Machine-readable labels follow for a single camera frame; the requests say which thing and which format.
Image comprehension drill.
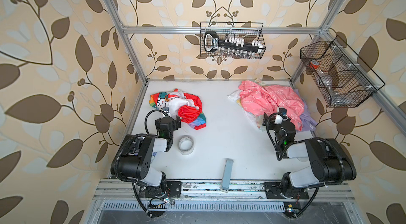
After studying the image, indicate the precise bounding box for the red white rainbow cloth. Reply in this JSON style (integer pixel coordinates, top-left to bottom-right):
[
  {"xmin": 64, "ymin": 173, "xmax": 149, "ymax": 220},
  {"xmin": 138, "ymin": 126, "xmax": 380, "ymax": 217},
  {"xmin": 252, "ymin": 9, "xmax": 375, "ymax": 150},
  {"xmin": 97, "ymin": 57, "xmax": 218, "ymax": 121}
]
[{"xmin": 149, "ymin": 89, "xmax": 207, "ymax": 130}]

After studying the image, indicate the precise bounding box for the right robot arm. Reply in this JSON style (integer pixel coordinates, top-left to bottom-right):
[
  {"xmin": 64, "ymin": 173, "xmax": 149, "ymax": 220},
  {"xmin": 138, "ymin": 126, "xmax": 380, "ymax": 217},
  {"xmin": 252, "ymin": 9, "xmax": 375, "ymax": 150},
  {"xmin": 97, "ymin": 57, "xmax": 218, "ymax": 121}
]
[{"xmin": 263, "ymin": 108, "xmax": 357, "ymax": 219}]

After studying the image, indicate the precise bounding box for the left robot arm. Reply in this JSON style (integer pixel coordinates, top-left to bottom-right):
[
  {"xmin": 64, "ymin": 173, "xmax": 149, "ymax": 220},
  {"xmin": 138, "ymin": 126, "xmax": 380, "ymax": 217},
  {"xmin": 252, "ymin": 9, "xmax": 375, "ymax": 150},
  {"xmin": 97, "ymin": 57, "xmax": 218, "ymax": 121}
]
[{"xmin": 111, "ymin": 109, "xmax": 181, "ymax": 218}]

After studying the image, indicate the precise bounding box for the lavender cloth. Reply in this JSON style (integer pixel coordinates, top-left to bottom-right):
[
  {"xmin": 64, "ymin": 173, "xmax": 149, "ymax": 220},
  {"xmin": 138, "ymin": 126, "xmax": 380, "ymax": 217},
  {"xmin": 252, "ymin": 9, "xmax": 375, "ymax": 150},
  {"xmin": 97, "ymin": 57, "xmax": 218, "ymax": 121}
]
[{"xmin": 294, "ymin": 89, "xmax": 317, "ymax": 132}]

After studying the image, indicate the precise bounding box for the pink patterned cloth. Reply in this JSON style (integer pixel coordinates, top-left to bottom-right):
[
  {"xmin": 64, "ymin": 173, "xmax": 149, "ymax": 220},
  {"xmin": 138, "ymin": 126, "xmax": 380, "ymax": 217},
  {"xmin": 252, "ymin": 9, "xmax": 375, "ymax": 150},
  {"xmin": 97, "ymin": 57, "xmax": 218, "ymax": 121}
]
[{"xmin": 239, "ymin": 80, "xmax": 305, "ymax": 132}]

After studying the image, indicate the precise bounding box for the white yellow cloth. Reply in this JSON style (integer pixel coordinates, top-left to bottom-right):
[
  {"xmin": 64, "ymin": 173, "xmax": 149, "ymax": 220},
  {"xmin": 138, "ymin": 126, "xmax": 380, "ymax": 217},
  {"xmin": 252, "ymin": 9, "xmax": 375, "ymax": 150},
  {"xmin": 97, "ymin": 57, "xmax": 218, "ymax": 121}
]
[{"xmin": 227, "ymin": 90, "xmax": 266, "ymax": 132}]

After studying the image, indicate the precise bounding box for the clear tape roll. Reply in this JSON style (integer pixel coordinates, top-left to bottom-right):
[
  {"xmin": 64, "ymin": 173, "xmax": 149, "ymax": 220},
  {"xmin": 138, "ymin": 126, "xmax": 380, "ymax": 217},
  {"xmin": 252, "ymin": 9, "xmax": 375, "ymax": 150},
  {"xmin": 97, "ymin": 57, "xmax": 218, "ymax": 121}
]
[{"xmin": 178, "ymin": 136, "xmax": 195, "ymax": 155}]

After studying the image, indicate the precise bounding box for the grey rectangular bar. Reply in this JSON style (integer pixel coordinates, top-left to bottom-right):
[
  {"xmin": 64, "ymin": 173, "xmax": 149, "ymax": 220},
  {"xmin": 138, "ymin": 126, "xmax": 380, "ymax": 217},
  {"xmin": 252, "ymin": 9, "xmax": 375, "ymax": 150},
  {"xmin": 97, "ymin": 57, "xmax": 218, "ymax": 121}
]
[{"xmin": 221, "ymin": 158, "xmax": 234, "ymax": 193}]

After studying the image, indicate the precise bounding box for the red item in basket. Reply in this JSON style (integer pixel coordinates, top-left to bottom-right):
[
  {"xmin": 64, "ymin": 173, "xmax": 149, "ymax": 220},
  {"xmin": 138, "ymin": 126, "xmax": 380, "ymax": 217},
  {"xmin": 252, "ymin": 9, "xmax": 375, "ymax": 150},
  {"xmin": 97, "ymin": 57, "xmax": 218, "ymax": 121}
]
[{"xmin": 309, "ymin": 60, "xmax": 320, "ymax": 70}]

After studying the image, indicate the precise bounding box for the right wire basket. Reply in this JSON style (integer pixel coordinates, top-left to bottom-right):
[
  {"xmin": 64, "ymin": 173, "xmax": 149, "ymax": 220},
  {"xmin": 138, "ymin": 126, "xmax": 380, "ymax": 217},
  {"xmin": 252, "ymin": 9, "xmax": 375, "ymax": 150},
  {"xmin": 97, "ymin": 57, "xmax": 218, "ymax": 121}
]
[{"xmin": 300, "ymin": 36, "xmax": 385, "ymax": 108}]

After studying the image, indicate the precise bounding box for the wire basket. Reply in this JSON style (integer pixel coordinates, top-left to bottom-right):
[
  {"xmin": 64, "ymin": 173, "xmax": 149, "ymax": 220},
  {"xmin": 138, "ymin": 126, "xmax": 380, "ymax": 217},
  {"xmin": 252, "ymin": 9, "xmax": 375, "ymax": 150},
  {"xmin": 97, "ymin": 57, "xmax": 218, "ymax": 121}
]
[
  {"xmin": 300, "ymin": 36, "xmax": 385, "ymax": 108},
  {"xmin": 199, "ymin": 21, "xmax": 266, "ymax": 60}
]

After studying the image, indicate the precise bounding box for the black handled tool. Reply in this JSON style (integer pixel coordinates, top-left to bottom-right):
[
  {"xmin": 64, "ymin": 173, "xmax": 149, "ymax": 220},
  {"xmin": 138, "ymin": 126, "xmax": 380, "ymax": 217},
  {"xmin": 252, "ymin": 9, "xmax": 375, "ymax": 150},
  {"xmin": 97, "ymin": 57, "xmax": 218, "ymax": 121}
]
[{"xmin": 203, "ymin": 31, "xmax": 261, "ymax": 53}]

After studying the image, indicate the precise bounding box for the back wire basket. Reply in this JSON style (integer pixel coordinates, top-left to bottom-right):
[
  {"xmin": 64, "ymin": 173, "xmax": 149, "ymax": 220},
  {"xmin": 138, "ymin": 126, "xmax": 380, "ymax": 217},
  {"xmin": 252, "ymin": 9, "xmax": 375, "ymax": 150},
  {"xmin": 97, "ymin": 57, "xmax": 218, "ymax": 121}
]
[{"xmin": 199, "ymin": 21, "xmax": 266, "ymax": 60}]

